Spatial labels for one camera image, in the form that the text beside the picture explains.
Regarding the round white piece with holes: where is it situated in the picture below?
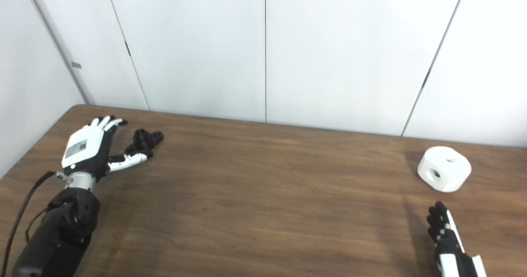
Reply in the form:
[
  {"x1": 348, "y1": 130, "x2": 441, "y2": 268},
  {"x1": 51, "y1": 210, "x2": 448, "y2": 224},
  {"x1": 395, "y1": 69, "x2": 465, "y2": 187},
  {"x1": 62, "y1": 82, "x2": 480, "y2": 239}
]
[{"x1": 417, "y1": 146, "x2": 472, "y2": 193}]

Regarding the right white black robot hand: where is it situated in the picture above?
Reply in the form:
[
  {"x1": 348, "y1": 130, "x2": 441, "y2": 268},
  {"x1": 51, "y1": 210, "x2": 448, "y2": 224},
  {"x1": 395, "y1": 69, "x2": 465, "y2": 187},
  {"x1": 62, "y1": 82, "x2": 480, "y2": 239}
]
[{"x1": 426, "y1": 201, "x2": 487, "y2": 277}]

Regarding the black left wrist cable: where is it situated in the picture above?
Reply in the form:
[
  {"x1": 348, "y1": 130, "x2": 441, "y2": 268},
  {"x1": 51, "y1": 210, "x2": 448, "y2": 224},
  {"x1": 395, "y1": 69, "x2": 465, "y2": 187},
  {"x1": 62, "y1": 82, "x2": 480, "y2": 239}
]
[{"x1": 0, "y1": 170, "x2": 66, "y2": 277}]

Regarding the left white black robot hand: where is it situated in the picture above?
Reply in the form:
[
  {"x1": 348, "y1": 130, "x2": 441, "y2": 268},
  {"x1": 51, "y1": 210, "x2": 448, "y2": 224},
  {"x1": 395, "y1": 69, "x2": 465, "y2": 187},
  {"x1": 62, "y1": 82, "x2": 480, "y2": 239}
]
[{"x1": 61, "y1": 116, "x2": 154, "y2": 182}]

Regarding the black flanged holder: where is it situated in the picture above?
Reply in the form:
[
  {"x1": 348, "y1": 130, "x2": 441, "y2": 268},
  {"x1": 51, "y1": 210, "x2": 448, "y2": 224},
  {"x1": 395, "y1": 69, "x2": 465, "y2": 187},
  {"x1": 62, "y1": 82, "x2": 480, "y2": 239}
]
[{"x1": 124, "y1": 129, "x2": 164, "y2": 156}]

